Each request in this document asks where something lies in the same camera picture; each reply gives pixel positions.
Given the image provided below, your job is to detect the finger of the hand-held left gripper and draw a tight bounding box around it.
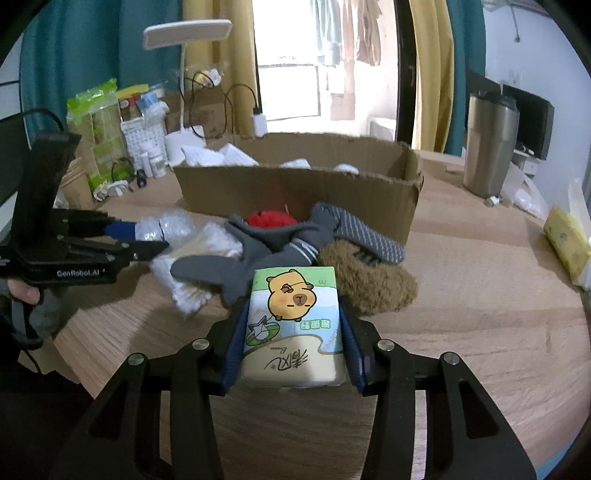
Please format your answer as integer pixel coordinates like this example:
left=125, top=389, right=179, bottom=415
left=58, top=237, right=171, bottom=265
left=53, top=209, right=139, bottom=241

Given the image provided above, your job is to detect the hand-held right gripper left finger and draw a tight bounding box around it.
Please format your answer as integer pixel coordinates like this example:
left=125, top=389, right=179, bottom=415
left=48, top=295, right=259, bottom=480

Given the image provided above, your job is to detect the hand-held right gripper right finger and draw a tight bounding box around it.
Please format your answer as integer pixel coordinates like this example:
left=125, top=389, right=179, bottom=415
left=337, top=295, right=550, bottom=480

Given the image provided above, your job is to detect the clear bag of cotton pads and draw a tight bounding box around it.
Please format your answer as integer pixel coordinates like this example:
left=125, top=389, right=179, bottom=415
left=136, top=210, right=197, bottom=244

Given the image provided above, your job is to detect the clear pack of cotton swabs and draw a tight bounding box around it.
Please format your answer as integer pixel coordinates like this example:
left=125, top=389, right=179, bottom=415
left=150, top=222, right=245, bottom=317

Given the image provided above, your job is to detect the green cartoon tissue pack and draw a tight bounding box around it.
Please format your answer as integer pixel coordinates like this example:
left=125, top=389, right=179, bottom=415
left=239, top=266, right=347, bottom=389

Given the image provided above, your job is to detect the brown plush toy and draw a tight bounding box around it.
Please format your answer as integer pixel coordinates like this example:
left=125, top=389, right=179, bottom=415
left=318, top=240, right=419, bottom=317

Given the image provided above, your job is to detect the plain grey sock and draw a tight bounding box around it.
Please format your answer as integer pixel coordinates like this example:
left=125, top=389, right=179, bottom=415
left=170, top=215, right=320, bottom=306

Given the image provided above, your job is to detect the red knit ball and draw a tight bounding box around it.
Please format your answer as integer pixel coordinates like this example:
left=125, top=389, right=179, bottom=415
left=245, top=210, right=298, bottom=230

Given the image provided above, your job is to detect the grey patterned sock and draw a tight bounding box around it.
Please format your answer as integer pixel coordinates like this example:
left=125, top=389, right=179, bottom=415
left=295, top=202, right=407, bottom=267

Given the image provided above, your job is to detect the brown cardboard box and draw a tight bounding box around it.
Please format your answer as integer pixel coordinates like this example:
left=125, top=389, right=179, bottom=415
left=173, top=133, right=424, bottom=245

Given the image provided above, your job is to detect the person's left hand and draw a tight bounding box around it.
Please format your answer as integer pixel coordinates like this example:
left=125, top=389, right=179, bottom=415
left=0, top=277, right=41, bottom=306

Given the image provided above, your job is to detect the stack of brown paper cups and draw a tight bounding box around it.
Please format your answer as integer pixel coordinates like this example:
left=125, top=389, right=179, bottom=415
left=59, top=157, right=96, bottom=211

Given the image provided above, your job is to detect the green pack of paper cups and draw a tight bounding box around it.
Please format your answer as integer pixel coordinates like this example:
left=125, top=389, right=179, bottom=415
left=67, top=78, right=127, bottom=192

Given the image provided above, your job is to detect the white plastic basket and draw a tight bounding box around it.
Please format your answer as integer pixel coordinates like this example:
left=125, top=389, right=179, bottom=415
left=121, top=117, right=167, bottom=160

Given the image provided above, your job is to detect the blue and white bag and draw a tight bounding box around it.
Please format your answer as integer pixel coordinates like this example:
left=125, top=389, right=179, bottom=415
left=136, top=90, right=170, bottom=117

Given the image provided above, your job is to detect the tall brown cardboard carton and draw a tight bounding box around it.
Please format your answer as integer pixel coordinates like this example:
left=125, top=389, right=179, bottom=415
left=164, top=85, right=241, bottom=138

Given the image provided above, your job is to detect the teal curtain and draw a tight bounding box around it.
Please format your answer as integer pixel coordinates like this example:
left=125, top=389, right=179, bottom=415
left=445, top=0, right=485, bottom=158
left=18, top=0, right=185, bottom=134

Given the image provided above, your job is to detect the yellow curtain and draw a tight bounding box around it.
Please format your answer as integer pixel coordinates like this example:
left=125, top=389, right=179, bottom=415
left=182, top=0, right=258, bottom=137
left=409, top=0, right=455, bottom=153

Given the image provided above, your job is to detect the white desk lamp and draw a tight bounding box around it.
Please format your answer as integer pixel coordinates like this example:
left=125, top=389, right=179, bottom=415
left=142, top=19, right=233, bottom=166

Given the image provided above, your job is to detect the outdoor air conditioner unit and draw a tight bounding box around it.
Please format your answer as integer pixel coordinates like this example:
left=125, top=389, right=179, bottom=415
left=367, top=115, right=398, bottom=139

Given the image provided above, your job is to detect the clear plastic bag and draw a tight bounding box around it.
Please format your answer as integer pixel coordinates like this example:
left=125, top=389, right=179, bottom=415
left=502, top=161, right=551, bottom=219

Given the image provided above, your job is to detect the yellow tissue pack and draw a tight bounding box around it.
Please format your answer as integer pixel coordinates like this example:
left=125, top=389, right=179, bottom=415
left=542, top=205, right=591, bottom=289

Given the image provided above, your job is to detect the stainless steel tumbler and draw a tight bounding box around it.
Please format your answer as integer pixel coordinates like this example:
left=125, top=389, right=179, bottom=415
left=463, top=92, right=520, bottom=199

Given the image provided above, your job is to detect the teal hanging shirt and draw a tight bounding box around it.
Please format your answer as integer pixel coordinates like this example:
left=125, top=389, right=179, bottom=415
left=314, top=0, right=343, bottom=66

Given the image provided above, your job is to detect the black computer monitor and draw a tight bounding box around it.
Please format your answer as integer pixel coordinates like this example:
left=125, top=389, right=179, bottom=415
left=501, top=84, right=555, bottom=160

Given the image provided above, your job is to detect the beige hanging shirt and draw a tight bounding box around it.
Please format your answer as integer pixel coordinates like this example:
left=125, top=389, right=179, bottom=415
left=353, top=0, right=384, bottom=65

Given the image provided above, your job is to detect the black charger cable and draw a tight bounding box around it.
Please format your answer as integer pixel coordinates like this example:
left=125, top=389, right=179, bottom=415
left=182, top=71, right=260, bottom=139

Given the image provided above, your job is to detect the black door frame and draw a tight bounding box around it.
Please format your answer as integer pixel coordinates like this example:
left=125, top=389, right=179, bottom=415
left=392, top=0, right=416, bottom=151

